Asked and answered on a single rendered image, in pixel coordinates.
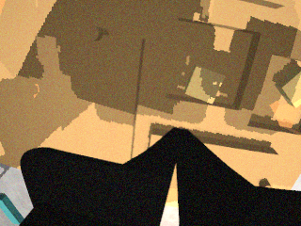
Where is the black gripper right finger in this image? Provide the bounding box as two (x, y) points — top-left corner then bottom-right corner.
(176, 128), (301, 226)

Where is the teal flat bar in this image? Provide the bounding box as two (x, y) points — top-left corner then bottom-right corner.
(0, 195), (24, 225)

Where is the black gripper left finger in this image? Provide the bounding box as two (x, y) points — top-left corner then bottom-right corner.
(20, 127), (182, 226)

